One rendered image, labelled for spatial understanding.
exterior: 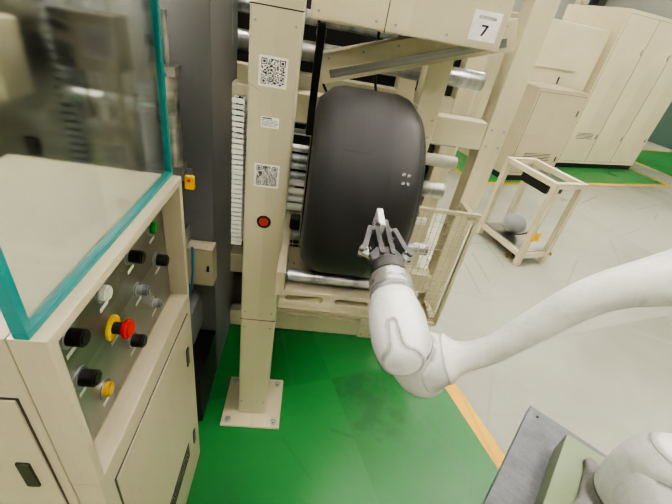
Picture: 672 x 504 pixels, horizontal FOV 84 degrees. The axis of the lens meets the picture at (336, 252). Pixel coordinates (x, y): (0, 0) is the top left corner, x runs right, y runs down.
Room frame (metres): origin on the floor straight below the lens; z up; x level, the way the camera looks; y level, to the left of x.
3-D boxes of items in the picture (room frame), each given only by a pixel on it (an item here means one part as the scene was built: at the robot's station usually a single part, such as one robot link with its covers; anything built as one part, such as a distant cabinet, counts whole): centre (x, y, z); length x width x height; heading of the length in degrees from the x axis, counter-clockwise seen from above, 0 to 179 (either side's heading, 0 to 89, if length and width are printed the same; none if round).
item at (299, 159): (1.52, 0.28, 1.05); 0.20 x 0.15 x 0.30; 98
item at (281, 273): (1.15, 0.18, 0.90); 0.40 x 0.03 x 0.10; 8
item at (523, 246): (3.29, -1.65, 0.40); 0.60 x 0.35 x 0.80; 25
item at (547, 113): (5.72, -2.41, 0.62); 0.90 x 0.56 x 1.25; 115
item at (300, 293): (1.04, -0.01, 0.83); 0.36 x 0.09 x 0.06; 98
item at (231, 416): (1.12, 0.26, 0.01); 0.27 x 0.27 x 0.02; 8
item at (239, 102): (1.08, 0.34, 1.19); 0.05 x 0.04 x 0.48; 8
